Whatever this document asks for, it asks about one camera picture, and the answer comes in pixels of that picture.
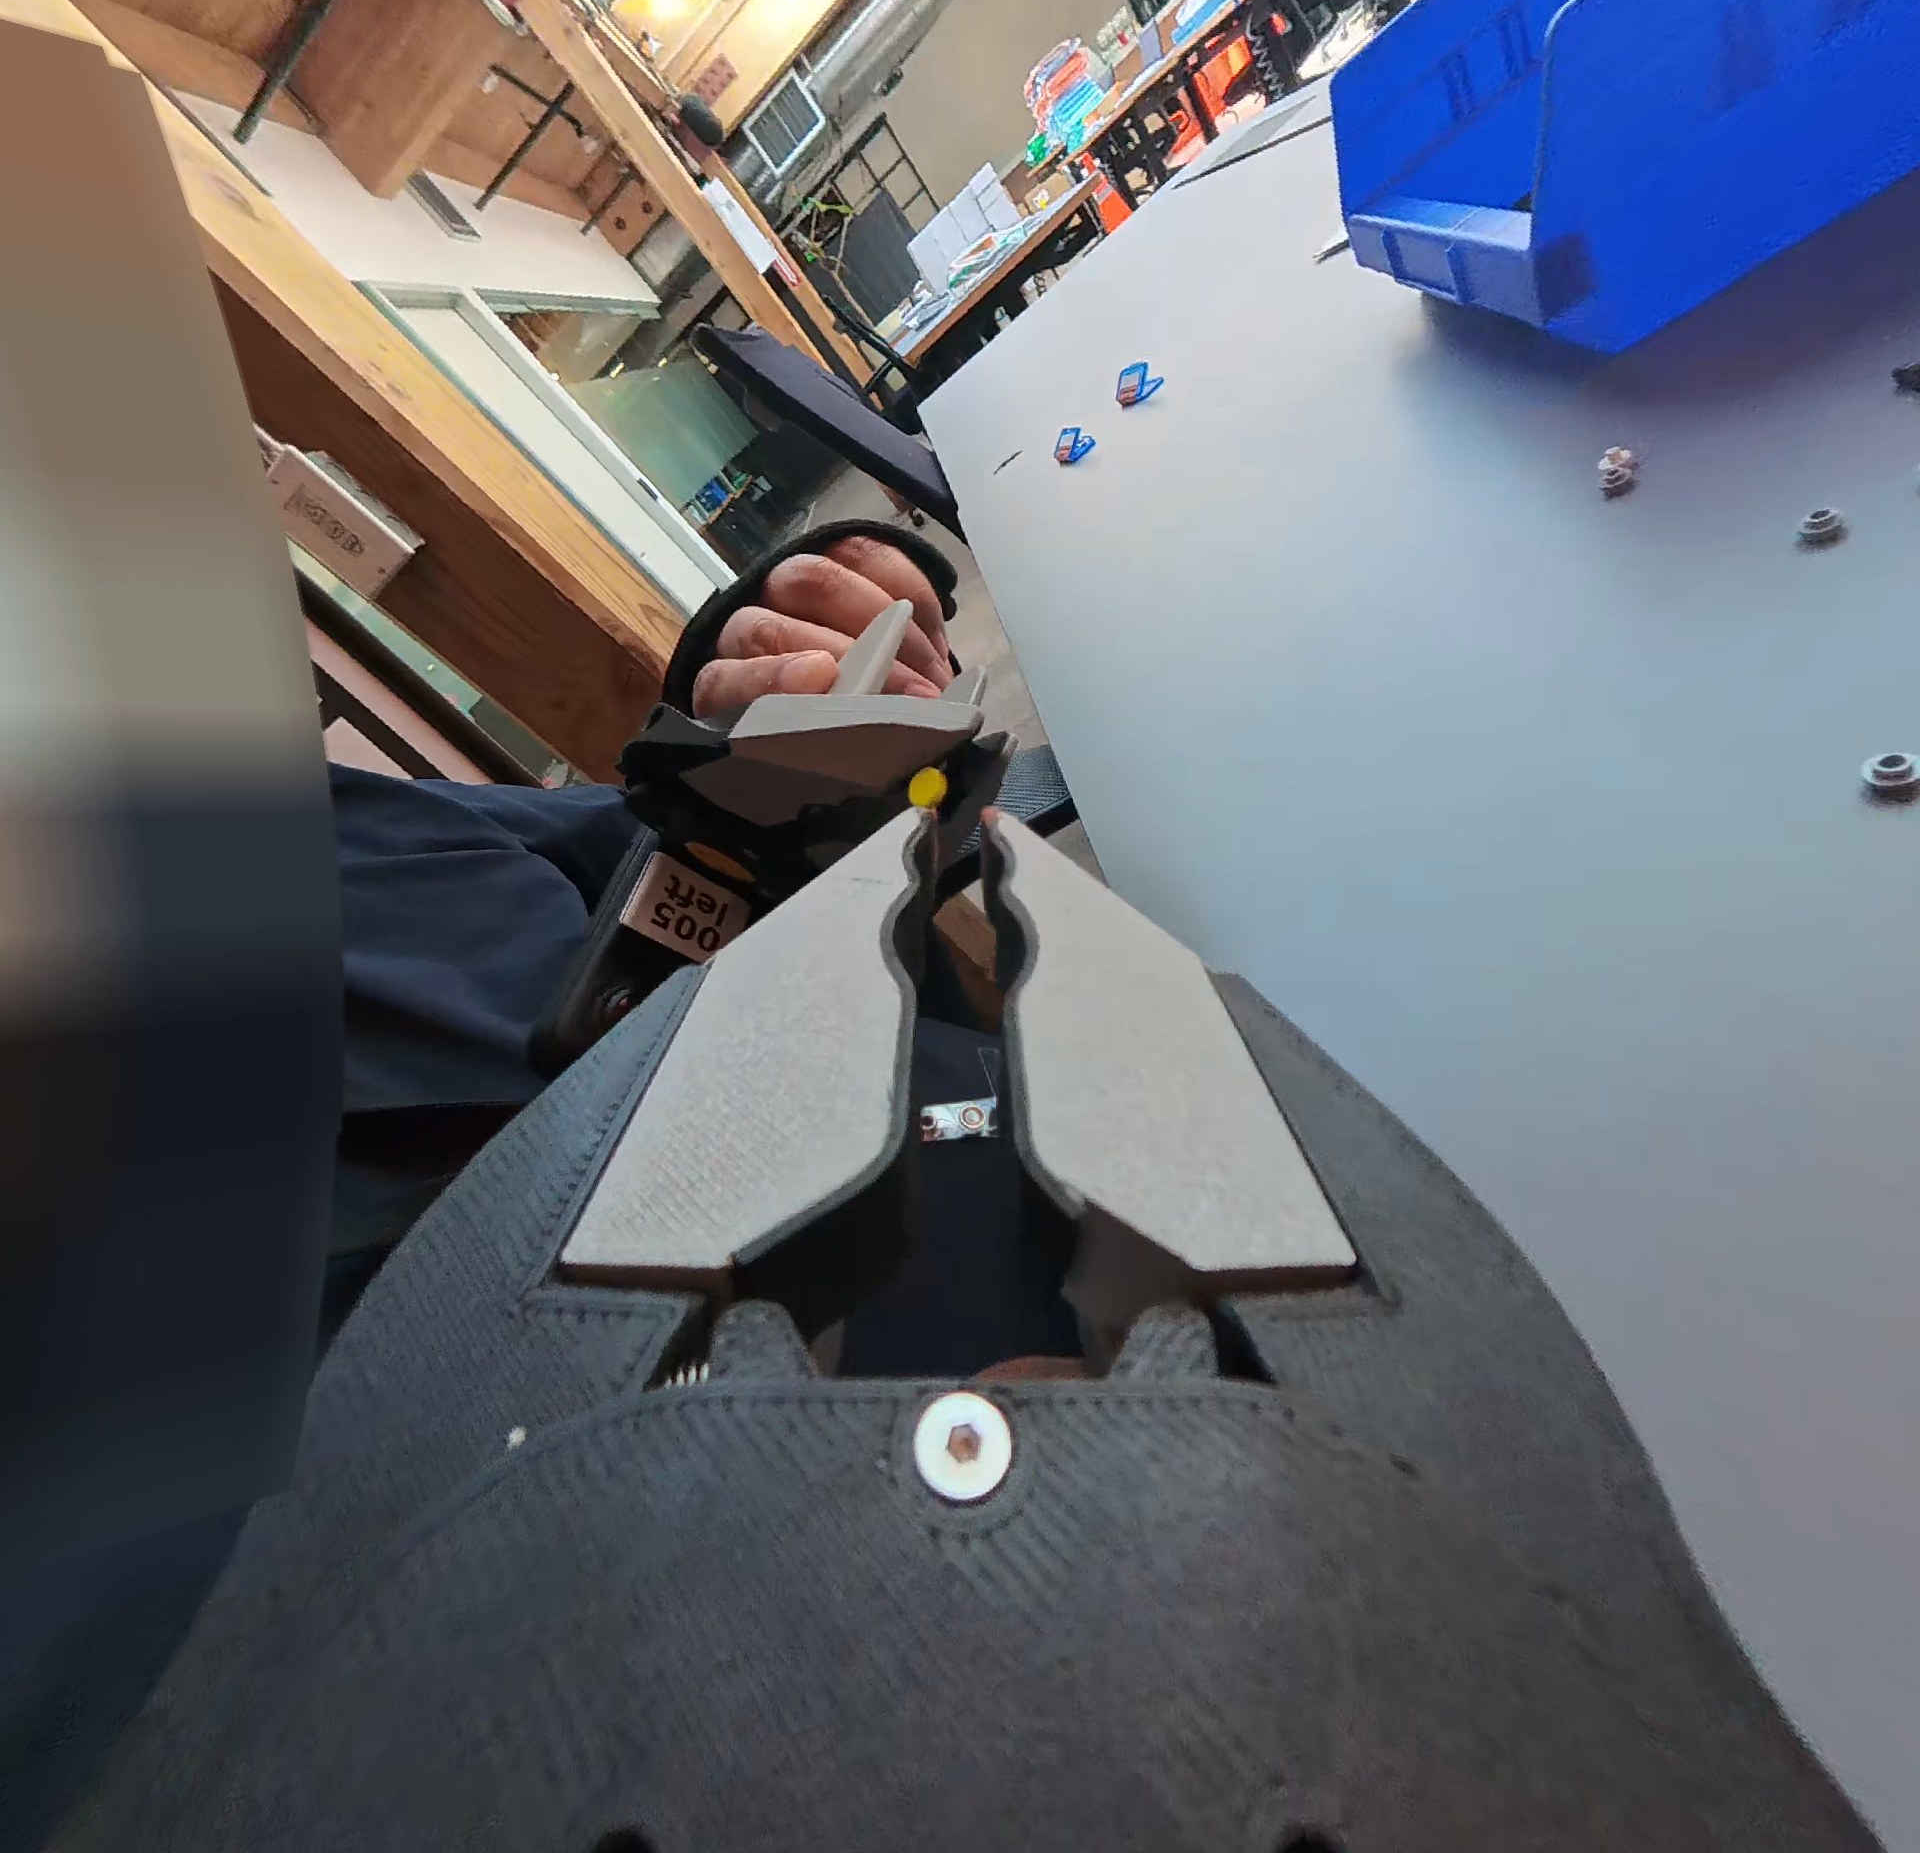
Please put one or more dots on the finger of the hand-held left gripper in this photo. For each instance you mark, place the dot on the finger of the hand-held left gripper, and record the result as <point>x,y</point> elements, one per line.
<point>854,736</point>
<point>877,660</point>

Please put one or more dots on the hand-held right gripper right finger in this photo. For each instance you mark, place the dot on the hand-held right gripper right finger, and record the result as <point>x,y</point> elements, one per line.
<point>1154,1103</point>

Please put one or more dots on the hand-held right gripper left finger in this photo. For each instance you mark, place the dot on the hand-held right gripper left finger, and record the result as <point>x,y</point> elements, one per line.
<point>736,1103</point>

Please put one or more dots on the yellow round lego piece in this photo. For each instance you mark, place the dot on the yellow round lego piece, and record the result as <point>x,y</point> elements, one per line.
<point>926,788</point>

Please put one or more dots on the small blue lego piece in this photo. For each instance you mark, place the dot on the small blue lego piece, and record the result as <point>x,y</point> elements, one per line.
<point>1073,444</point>
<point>1138,384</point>

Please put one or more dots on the small grey round lego piece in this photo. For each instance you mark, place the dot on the small grey round lego piece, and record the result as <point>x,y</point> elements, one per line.
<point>1615,469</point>
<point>1892,773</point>
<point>1820,525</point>

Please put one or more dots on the person's left hand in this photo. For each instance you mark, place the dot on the person's left hand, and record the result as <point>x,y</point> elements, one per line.
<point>780,631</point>

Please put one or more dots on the small shiny badge clip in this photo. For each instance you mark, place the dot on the small shiny badge clip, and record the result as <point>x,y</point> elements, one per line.
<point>960,1122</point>

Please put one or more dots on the person's navy clothing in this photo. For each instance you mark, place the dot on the person's navy clothing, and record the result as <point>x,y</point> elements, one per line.
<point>451,908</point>

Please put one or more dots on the black office chair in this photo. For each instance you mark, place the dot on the black office chair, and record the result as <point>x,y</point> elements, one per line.
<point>811,398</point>

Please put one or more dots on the stack of white boxes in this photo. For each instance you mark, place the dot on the stack of white boxes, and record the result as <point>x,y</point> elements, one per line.
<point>967,225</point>

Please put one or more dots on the wooden workbench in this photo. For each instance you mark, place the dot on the wooden workbench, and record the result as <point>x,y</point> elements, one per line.
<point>1035,242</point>

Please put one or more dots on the grey metal junction box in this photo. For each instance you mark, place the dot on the grey metal junction box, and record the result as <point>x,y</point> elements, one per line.
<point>337,520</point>

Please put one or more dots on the stack of colourful packets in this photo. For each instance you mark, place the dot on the stack of colourful packets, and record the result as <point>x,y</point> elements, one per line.
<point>1069,95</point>

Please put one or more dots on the blue plastic bin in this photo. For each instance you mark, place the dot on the blue plastic bin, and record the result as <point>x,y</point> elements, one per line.
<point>1724,114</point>

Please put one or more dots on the white wall air unit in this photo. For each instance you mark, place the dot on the white wall air unit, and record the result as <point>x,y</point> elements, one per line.
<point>783,125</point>

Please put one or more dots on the silver ventilation duct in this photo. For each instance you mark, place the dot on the silver ventilation duct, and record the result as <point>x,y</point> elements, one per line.
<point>885,8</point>

